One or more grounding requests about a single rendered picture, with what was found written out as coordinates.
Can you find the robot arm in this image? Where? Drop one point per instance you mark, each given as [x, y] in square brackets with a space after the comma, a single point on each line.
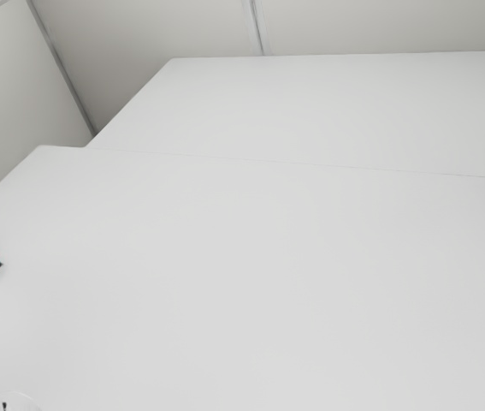
[0, 403]

